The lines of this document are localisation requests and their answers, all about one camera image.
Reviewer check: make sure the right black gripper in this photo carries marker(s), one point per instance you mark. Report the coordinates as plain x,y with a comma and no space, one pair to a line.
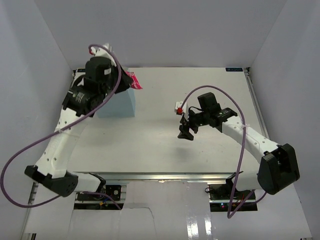
186,124

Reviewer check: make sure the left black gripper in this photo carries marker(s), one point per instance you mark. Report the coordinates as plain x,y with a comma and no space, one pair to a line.
125,81

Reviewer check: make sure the small red candy packet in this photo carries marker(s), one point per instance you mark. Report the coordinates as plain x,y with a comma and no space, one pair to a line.
135,82

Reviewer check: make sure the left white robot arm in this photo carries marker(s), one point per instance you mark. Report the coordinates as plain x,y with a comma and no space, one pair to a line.
103,77

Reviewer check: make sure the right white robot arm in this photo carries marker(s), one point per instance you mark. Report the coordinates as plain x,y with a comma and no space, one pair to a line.
278,166

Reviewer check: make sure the light blue paper bag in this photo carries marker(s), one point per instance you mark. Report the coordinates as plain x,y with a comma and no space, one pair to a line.
121,105

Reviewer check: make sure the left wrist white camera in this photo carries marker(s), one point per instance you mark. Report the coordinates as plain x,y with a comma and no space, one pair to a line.
99,52

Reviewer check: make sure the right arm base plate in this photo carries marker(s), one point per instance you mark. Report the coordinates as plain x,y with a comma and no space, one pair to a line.
219,197

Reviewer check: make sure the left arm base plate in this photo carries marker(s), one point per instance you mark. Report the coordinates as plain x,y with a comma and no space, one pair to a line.
100,202

